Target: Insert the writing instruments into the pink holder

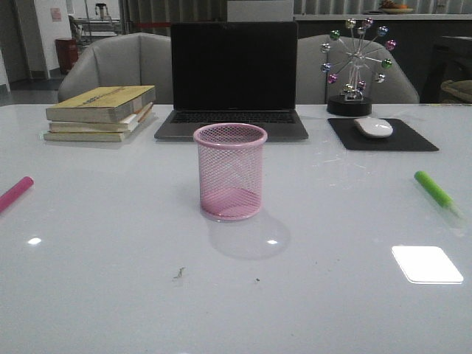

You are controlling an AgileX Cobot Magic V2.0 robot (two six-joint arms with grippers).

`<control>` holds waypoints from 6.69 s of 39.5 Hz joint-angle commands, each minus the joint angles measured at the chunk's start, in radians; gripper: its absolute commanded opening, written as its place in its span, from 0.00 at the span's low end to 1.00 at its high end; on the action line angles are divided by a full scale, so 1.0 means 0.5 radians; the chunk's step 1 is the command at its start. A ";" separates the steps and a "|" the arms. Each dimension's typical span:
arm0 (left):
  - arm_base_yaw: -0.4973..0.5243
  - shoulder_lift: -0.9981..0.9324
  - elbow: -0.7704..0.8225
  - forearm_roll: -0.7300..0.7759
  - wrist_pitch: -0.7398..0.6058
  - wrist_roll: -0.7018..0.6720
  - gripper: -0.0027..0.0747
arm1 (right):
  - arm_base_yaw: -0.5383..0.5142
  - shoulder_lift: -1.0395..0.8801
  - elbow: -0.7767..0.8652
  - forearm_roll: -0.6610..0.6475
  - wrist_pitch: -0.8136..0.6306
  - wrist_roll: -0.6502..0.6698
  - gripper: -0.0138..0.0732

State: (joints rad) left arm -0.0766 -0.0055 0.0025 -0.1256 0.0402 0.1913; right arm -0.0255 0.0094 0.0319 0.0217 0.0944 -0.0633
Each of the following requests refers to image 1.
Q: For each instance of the pink mesh pen holder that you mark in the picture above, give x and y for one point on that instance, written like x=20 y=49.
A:
x=230 y=165

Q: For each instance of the right grey armchair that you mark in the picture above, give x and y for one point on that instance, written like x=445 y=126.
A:
x=311 y=86

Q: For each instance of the grey armchair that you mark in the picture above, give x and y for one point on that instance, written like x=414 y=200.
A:
x=126 y=60
x=311 y=86

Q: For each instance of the cream book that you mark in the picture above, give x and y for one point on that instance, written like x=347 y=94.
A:
x=127 y=124
x=87 y=137

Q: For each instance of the middle cream book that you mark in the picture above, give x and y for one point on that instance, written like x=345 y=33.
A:
x=127 y=124

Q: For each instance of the top yellow book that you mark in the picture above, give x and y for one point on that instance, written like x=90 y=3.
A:
x=108 y=104

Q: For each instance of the ferris wheel desk toy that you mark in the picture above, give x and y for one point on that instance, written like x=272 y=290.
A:
x=356 y=56

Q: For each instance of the grey open laptop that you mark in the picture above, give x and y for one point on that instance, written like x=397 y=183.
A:
x=241 y=72

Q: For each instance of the green highlighter pen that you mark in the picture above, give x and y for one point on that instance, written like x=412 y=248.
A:
x=438 y=193

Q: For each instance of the beige cushion at right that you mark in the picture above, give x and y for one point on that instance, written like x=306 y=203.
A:
x=459 y=91

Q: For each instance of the fruit bowl on counter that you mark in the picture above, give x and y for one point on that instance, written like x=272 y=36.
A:
x=392 y=7

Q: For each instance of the white computer mouse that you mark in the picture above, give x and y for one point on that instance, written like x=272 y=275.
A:
x=373 y=127

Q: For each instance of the black mouse pad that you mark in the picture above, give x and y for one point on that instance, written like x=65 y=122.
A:
x=403 y=138

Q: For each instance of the bottom cream book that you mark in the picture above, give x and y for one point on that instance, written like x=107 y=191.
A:
x=87 y=137

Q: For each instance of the left grey armchair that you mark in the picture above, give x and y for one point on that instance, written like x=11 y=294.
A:
x=126 y=60

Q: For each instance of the metal cart in background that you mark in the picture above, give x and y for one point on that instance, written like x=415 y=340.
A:
x=93 y=20

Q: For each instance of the red trash bin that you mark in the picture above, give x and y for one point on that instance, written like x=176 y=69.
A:
x=67 y=53

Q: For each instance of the pink highlighter pen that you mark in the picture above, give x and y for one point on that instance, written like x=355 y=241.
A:
x=15 y=192

